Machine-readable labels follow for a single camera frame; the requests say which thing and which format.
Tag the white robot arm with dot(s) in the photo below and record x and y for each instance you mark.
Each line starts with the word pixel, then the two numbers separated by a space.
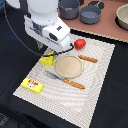
pixel 44 25

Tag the yellow butter box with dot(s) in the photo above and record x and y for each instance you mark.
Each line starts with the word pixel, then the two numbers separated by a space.
pixel 32 85

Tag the grey toy pot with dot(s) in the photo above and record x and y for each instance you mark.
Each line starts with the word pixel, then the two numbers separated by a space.
pixel 69 9

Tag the yellow toy cheese wedge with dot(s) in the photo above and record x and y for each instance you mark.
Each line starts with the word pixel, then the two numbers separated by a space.
pixel 47 60

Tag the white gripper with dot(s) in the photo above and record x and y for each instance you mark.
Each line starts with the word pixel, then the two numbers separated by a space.
pixel 55 36

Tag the knife with wooden handle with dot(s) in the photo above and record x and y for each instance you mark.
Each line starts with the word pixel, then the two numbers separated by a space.
pixel 88 58

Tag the fork with wooden handle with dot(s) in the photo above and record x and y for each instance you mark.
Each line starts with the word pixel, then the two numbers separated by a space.
pixel 53 76

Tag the grey toy saucepan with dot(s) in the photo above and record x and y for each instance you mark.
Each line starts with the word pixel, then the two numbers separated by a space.
pixel 91 13

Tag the red toy tomato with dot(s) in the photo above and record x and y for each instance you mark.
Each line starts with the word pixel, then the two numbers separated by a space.
pixel 79 44

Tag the round beige plate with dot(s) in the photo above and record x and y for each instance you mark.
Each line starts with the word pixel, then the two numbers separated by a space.
pixel 69 66

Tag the beige bowl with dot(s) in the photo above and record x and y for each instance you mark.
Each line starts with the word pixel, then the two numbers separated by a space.
pixel 122 14

